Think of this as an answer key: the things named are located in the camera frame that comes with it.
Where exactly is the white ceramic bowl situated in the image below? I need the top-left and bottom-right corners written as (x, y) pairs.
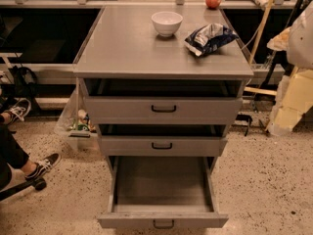
top-left (152, 11), bottom-right (183, 37)

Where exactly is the black sneaker lower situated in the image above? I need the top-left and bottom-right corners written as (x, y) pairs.
top-left (22, 153), bottom-right (61, 181)

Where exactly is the black chair caster wheel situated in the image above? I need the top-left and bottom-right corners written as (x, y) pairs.
top-left (33, 178), bottom-right (47, 191)

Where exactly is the black sneaker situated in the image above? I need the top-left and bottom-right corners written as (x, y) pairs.
top-left (6, 99), bottom-right (31, 124)
top-left (22, 153), bottom-right (61, 181)

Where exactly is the wooden easel frame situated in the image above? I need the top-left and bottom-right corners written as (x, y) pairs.
top-left (244, 0), bottom-right (276, 96)

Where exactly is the grey top drawer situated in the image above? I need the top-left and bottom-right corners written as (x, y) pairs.
top-left (79, 78), bottom-right (243, 124)

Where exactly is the grey bottom drawer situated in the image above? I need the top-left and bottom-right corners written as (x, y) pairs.
top-left (99, 157), bottom-right (228, 229)

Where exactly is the grey middle drawer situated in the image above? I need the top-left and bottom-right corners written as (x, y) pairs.
top-left (99, 123), bottom-right (227, 157)

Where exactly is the blue chip bag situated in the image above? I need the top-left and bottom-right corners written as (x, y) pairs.
top-left (184, 23), bottom-right (239, 57)

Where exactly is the black trouser leg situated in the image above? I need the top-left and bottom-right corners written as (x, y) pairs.
top-left (0, 122), bottom-right (29, 189)

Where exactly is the clear plastic storage bin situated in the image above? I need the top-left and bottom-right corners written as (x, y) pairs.
top-left (54, 89), bottom-right (99, 151)

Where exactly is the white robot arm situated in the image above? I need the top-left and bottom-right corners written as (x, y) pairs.
top-left (267, 1), bottom-right (313, 136)

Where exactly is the grey drawer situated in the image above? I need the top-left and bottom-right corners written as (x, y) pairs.
top-left (99, 157), bottom-right (228, 229)
top-left (99, 123), bottom-right (227, 157)
top-left (79, 78), bottom-right (243, 124)

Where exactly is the black sneaker upper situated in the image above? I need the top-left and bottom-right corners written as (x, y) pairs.
top-left (6, 99), bottom-right (31, 124)

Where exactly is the grey drawer cabinet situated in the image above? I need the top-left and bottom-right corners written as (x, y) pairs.
top-left (72, 4), bottom-right (254, 174)

